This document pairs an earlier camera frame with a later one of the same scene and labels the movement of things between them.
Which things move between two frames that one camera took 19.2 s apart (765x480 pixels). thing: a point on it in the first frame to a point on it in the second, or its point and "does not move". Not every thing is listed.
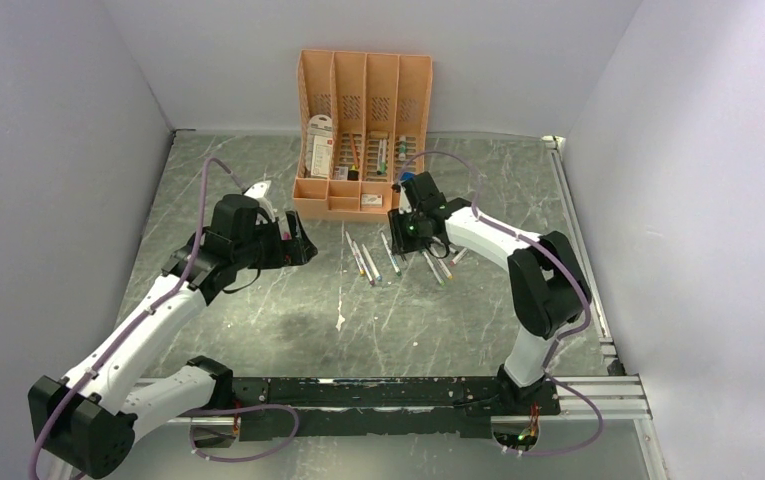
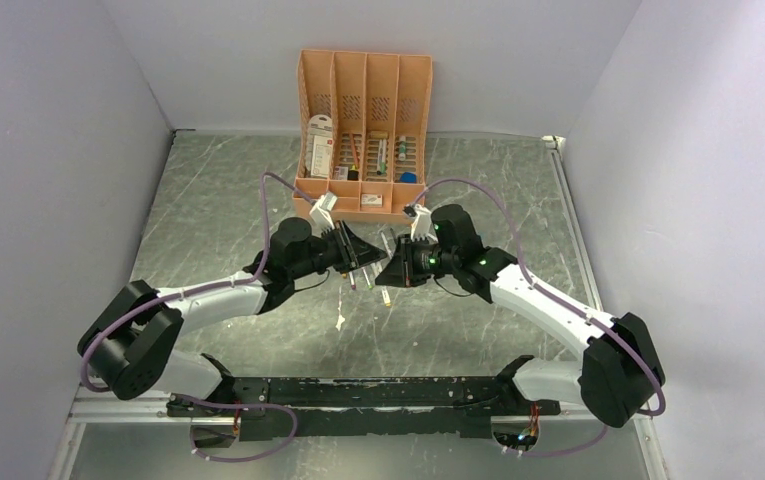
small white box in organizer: (371, 199) does not move
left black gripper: (302, 248) to (353, 252)
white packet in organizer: (319, 146) does not move
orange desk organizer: (362, 123) does not move
